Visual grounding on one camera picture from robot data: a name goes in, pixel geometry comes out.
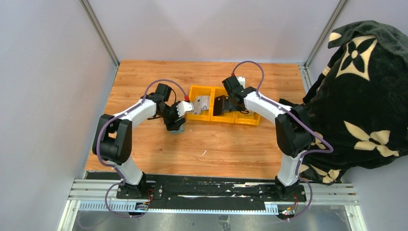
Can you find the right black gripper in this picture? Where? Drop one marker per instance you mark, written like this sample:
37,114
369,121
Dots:
232,107

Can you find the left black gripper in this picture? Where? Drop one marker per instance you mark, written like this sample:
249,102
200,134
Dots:
172,125

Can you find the green leather card holder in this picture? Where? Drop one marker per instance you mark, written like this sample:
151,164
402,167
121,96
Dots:
179,131

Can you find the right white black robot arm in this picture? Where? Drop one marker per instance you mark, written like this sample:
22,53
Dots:
293,134

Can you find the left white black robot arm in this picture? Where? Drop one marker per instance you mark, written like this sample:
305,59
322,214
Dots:
113,138

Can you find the black cards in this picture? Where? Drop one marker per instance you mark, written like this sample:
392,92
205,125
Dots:
217,107

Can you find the silver VIP cards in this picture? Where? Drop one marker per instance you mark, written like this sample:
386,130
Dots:
201,103

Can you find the middle yellow plastic bin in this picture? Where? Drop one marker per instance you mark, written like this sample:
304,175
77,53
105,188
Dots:
227,117

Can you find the right yellow plastic bin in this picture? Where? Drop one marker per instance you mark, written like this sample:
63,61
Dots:
246,117

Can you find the black floral blanket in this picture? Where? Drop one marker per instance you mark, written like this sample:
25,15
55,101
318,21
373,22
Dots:
358,106

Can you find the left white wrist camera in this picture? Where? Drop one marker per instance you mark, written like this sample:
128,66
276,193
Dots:
184,107

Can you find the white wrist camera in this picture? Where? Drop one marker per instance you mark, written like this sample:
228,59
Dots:
184,107
242,81

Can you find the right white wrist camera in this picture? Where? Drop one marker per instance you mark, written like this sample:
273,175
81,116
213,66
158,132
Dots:
242,81

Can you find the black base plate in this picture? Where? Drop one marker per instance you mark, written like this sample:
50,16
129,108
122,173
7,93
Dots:
211,193

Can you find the aluminium frame rail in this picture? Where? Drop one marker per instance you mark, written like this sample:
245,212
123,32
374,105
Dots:
92,205

